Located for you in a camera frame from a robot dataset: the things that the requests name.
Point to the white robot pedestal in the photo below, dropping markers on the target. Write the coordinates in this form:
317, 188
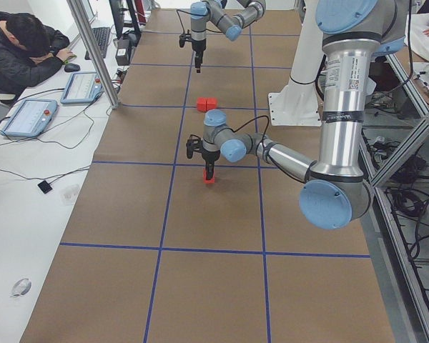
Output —
297, 103

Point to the teach pendant far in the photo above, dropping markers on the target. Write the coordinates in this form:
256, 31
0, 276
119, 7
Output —
82, 88

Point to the small black square device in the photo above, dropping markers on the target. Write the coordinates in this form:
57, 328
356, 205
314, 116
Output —
44, 186

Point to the black keyboard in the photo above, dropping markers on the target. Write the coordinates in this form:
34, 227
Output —
102, 35

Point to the red block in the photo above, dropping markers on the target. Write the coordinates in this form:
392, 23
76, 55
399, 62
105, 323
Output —
207, 179
211, 103
201, 104

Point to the crumpled clear plastic wrap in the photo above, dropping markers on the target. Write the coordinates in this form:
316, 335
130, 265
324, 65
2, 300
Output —
21, 288

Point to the black computer mouse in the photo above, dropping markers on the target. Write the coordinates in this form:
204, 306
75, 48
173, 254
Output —
71, 67

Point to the person in black jacket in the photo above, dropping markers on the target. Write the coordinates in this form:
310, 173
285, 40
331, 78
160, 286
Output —
30, 52

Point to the aluminium frame post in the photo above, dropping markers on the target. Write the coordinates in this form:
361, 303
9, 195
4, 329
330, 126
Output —
85, 31

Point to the teach pendant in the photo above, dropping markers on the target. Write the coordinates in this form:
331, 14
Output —
82, 88
30, 119

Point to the black power adapter box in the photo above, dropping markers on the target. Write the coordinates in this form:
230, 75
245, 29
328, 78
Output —
123, 52

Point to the teach pendant near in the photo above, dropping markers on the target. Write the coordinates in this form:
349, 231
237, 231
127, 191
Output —
30, 119

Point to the aluminium side frame rack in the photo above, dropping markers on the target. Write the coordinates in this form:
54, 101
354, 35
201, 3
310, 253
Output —
395, 153

